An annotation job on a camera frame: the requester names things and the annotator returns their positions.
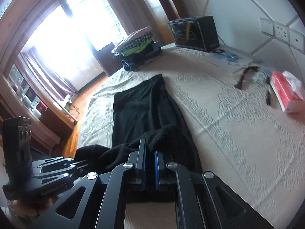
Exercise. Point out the wooden side cabinet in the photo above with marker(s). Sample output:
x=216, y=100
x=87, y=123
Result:
x=58, y=133

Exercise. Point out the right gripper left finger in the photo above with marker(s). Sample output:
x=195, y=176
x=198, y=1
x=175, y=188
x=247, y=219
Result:
x=98, y=201

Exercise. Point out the black gift box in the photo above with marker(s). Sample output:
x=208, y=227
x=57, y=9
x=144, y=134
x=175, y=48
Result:
x=197, y=33

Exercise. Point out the cream lace bedspread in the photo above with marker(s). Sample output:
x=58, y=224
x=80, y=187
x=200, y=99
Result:
x=255, y=148

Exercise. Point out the red white tissue pack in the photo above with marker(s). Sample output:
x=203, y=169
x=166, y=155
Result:
x=289, y=92

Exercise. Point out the person's left hand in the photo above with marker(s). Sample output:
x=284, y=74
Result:
x=26, y=210

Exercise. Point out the black printed t-shirt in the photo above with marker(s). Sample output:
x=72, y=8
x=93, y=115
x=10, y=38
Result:
x=146, y=111

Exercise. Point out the white wall socket panel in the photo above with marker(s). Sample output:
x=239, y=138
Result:
x=283, y=33

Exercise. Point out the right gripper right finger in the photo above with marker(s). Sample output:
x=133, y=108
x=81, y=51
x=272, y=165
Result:
x=203, y=200

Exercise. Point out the stack of folded clothes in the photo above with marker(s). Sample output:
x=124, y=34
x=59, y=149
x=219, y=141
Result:
x=137, y=50

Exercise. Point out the black pen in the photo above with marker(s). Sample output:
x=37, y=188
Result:
x=268, y=94

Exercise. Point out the purple window curtain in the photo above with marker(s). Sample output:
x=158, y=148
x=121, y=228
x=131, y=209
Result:
x=55, y=84

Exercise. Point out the blue printed paper sheet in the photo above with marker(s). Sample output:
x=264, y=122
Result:
x=229, y=62

